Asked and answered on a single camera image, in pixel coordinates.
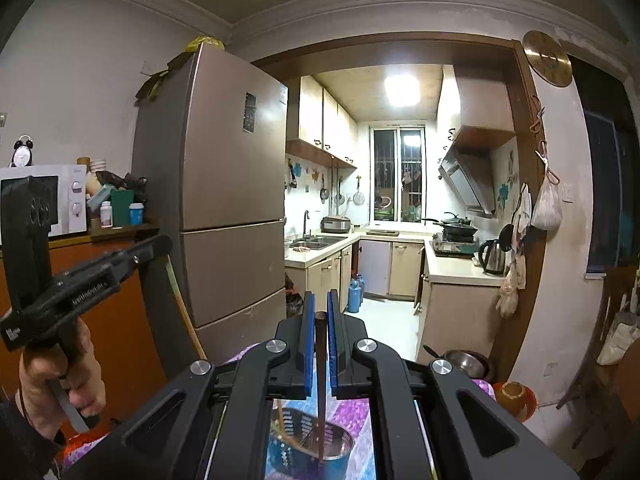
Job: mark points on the cutting board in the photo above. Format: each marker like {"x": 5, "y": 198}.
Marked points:
{"x": 382, "y": 232}

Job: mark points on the wooden chair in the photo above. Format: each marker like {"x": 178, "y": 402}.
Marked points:
{"x": 615, "y": 385}

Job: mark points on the perforated metal utensil holder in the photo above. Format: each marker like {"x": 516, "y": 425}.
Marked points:
{"x": 300, "y": 427}

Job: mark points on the beige sink counter cabinet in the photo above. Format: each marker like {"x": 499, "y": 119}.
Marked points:
{"x": 325, "y": 270}

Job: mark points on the metal basin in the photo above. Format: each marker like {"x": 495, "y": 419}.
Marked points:
{"x": 465, "y": 362}

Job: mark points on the person's left hand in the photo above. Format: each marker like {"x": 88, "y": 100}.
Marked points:
{"x": 40, "y": 395}

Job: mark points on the round hanging strainer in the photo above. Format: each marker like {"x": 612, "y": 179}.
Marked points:
{"x": 358, "y": 197}

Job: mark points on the small hanging strainer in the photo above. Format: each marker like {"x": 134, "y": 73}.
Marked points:
{"x": 324, "y": 192}

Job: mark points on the bronze refrigerator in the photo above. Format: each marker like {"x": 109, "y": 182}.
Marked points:
{"x": 225, "y": 160}

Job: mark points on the stack of paper cups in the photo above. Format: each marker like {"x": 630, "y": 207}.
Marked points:
{"x": 98, "y": 165}

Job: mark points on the beige cabinet below window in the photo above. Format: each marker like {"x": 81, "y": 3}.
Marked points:
{"x": 400, "y": 270}

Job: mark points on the dark crumpled bag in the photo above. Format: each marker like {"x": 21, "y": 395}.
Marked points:
{"x": 122, "y": 180}

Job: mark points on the red plastic object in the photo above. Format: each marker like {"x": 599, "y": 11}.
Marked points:
{"x": 82, "y": 447}

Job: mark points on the white hanging cloth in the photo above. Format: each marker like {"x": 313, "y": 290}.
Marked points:
{"x": 522, "y": 215}

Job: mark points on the blue gas cylinder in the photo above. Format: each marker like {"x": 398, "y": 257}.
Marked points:
{"x": 363, "y": 285}
{"x": 354, "y": 297}

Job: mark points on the dark brown chopstick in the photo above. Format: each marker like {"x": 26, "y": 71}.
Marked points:
{"x": 320, "y": 360}

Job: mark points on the dark floor bag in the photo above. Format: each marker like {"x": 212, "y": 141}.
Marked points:
{"x": 294, "y": 302}

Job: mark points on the person's left forearm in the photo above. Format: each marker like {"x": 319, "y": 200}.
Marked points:
{"x": 20, "y": 450}

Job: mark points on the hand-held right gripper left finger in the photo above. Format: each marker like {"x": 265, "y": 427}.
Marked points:
{"x": 310, "y": 340}

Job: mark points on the beige wall cabinets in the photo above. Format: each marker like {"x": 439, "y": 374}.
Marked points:
{"x": 320, "y": 120}

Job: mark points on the black wok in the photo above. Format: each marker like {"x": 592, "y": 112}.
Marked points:
{"x": 457, "y": 231}

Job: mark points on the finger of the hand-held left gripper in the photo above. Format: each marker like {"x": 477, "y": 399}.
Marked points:
{"x": 147, "y": 252}

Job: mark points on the floral tablecloth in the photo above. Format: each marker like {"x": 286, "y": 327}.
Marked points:
{"x": 360, "y": 450}

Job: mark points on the yellow bag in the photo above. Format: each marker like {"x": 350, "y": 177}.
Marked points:
{"x": 205, "y": 44}

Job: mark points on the steel electric kettle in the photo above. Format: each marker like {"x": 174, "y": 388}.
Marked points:
{"x": 494, "y": 260}

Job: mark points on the beige stove counter cabinet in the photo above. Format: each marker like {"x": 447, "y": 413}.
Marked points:
{"x": 455, "y": 310}

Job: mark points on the white hanging plastic bag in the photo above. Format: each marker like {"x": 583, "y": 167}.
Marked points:
{"x": 546, "y": 210}

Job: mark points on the orange plastic bowl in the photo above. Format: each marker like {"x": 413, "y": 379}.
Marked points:
{"x": 515, "y": 400}

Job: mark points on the white pill bottle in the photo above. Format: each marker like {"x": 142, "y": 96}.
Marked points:
{"x": 105, "y": 215}

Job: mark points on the square ceiling light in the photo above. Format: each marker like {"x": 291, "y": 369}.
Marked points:
{"x": 401, "y": 91}

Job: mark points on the white microwave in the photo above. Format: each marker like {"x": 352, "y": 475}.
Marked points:
{"x": 75, "y": 200}

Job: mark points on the dark olive bag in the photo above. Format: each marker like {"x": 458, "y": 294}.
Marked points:
{"x": 160, "y": 77}

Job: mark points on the steel sink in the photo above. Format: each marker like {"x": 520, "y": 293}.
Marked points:
{"x": 320, "y": 242}

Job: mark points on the rice cooker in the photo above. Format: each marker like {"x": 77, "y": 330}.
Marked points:
{"x": 336, "y": 225}

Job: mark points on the hanging ladle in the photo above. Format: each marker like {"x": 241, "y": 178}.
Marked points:
{"x": 339, "y": 195}

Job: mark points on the gas stove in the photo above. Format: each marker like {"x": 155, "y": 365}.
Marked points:
{"x": 452, "y": 250}

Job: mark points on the beige cabinet above hood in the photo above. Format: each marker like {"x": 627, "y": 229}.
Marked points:
{"x": 480, "y": 105}

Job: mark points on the black faucet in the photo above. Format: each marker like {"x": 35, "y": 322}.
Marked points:
{"x": 306, "y": 222}

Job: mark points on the barred window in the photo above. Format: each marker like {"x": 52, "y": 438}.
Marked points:
{"x": 397, "y": 175}

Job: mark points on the black alarm clock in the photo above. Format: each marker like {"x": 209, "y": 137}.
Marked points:
{"x": 22, "y": 157}

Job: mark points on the blue jar white lid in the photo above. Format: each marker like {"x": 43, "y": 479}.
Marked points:
{"x": 136, "y": 216}

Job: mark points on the black hanging pan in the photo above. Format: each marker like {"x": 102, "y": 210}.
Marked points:
{"x": 506, "y": 237}

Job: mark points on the green box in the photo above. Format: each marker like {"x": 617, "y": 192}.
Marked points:
{"x": 121, "y": 210}

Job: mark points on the white wall switch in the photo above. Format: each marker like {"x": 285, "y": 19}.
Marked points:
{"x": 568, "y": 193}

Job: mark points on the pale hanging plastic bags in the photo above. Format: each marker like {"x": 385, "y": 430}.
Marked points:
{"x": 511, "y": 290}

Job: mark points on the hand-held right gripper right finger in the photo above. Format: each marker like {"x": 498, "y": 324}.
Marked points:
{"x": 334, "y": 340}

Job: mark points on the wooden stick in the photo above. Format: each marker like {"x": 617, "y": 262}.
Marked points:
{"x": 187, "y": 310}

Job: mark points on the steel range hood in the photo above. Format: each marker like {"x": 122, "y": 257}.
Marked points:
{"x": 470, "y": 180}

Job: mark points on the gold wall clock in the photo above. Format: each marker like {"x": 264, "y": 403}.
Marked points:
{"x": 547, "y": 60}

